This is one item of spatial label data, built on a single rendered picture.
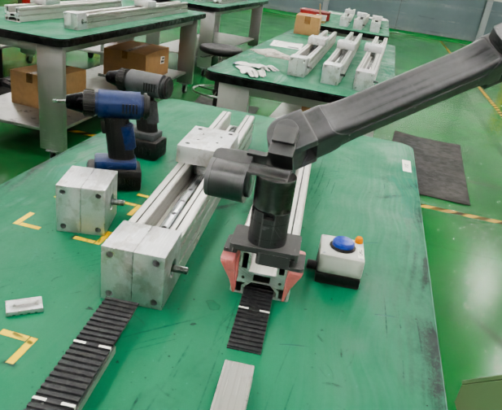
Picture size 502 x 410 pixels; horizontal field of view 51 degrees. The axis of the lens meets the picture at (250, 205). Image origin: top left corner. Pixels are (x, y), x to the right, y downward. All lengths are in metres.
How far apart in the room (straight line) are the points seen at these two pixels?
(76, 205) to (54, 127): 2.31
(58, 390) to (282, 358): 0.31
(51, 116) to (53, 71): 0.27
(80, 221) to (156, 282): 0.27
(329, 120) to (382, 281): 0.38
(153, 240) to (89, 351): 0.21
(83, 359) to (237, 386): 0.19
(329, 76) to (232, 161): 1.99
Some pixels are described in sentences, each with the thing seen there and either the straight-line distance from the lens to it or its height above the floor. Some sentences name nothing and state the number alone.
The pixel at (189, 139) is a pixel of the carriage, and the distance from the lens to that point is 1.20.
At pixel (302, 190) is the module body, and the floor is 0.86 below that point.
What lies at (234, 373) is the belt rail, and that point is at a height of 0.81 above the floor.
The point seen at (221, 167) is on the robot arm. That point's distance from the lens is 0.74.
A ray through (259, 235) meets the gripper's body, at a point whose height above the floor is 0.93.
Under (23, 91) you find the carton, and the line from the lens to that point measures 3.83.
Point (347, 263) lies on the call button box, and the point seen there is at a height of 0.83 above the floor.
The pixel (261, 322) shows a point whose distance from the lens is 0.83.
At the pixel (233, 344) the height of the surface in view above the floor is 0.78.
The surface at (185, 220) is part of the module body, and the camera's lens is 0.92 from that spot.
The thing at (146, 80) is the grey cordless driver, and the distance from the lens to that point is 1.36.
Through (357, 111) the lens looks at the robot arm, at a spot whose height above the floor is 1.11.
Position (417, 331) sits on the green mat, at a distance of 0.92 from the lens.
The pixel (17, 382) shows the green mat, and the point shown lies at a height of 0.78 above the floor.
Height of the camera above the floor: 1.29
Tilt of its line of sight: 25 degrees down
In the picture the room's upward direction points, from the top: 8 degrees clockwise
